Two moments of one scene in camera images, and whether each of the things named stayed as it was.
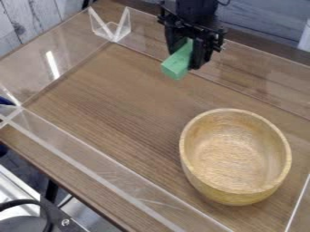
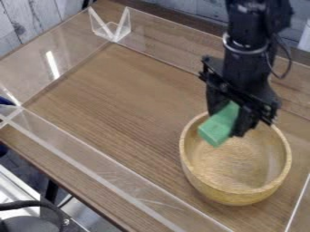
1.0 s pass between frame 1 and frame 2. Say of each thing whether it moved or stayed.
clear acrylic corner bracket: stayed
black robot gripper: moved
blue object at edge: stayed
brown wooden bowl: stayed
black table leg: stayed
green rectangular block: moved
